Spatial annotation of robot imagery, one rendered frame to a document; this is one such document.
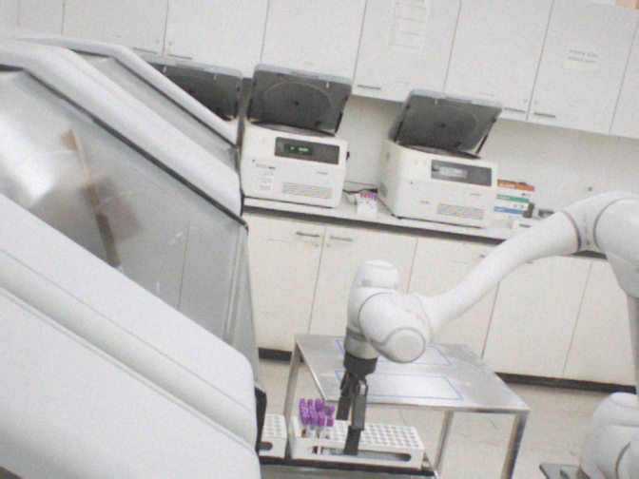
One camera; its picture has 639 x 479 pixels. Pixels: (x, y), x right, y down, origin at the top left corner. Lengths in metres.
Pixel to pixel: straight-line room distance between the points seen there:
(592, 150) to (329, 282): 1.96
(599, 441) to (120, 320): 1.66
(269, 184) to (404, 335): 2.55
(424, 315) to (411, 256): 2.62
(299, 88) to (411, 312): 2.75
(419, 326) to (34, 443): 1.11
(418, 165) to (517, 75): 0.80
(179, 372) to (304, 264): 3.48
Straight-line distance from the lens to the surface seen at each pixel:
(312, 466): 1.72
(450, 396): 2.15
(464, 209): 4.09
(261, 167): 3.85
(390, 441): 1.75
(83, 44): 2.07
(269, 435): 1.68
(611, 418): 2.02
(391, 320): 1.42
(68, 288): 0.51
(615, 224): 1.63
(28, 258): 0.51
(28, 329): 0.43
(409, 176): 3.98
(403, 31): 4.19
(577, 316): 4.54
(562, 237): 1.71
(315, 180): 3.89
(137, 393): 0.44
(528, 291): 4.35
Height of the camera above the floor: 1.68
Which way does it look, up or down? 14 degrees down
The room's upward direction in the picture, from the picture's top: 9 degrees clockwise
